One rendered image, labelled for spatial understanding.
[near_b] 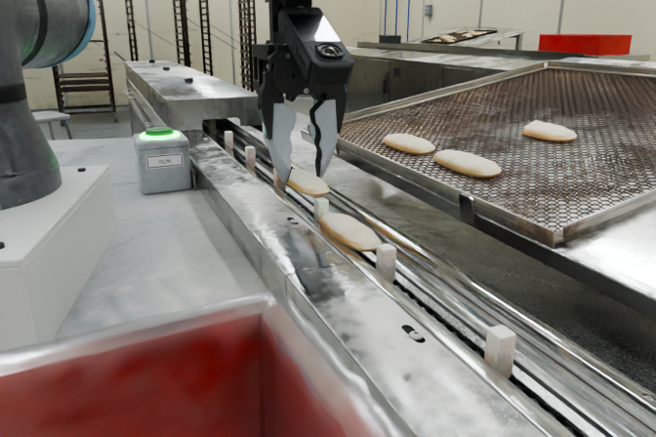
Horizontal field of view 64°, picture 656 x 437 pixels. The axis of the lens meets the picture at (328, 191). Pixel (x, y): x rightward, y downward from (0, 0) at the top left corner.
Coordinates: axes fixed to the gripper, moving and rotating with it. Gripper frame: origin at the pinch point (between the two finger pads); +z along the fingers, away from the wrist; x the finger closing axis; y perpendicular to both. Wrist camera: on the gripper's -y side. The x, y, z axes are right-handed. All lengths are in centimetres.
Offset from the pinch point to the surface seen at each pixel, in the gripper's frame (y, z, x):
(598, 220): -27.4, -0.9, -14.0
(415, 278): -21.5, 4.1, -1.2
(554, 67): 20, -9, -58
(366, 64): 370, 15, -204
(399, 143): 2.4, -1.3, -14.0
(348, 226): -11.1, 3.1, -0.2
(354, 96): 393, 45, -204
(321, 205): -5.5, 2.5, 0.3
